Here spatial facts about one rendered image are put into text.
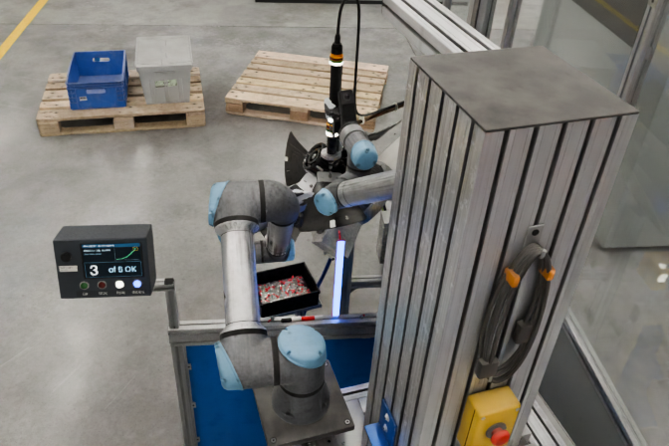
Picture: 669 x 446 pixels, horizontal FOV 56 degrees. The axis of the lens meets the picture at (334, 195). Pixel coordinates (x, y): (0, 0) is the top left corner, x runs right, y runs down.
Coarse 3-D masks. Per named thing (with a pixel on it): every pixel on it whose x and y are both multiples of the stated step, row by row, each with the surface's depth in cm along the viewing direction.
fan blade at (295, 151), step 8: (288, 144) 259; (296, 144) 251; (288, 152) 259; (296, 152) 250; (304, 152) 244; (288, 160) 259; (296, 160) 251; (296, 168) 253; (288, 176) 260; (296, 176) 255; (288, 184) 261
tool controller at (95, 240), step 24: (72, 240) 179; (96, 240) 180; (120, 240) 181; (144, 240) 181; (72, 264) 181; (120, 264) 183; (144, 264) 184; (72, 288) 184; (96, 288) 185; (144, 288) 187
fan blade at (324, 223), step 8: (320, 184) 219; (328, 184) 219; (312, 200) 214; (312, 208) 211; (344, 208) 210; (352, 208) 210; (360, 208) 210; (304, 216) 210; (312, 216) 209; (320, 216) 208; (328, 216) 207; (336, 216) 207; (352, 216) 206; (360, 216) 206; (304, 224) 207; (312, 224) 206; (320, 224) 206; (328, 224) 205; (336, 224) 204; (344, 224) 204
